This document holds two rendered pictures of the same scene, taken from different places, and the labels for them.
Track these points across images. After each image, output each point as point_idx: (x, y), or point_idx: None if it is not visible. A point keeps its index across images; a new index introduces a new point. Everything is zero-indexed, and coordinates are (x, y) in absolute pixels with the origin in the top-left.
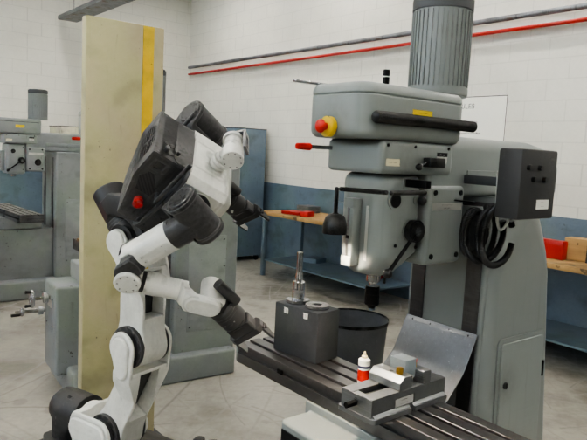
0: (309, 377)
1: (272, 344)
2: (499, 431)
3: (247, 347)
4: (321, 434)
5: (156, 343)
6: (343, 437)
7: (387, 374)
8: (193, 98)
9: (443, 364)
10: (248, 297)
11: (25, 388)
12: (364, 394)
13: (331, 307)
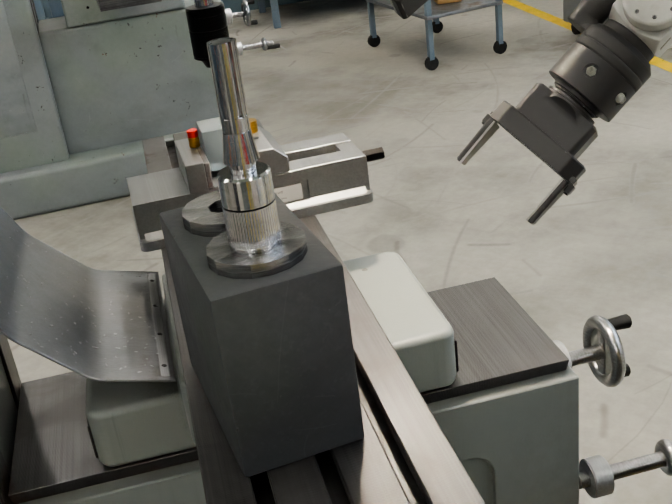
0: (356, 285)
1: (349, 477)
2: (165, 161)
3: (527, 218)
4: (392, 286)
5: None
6: (354, 277)
7: (270, 139)
8: None
9: (16, 251)
10: None
11: None
12: (339, 145)
13: (177, 217)
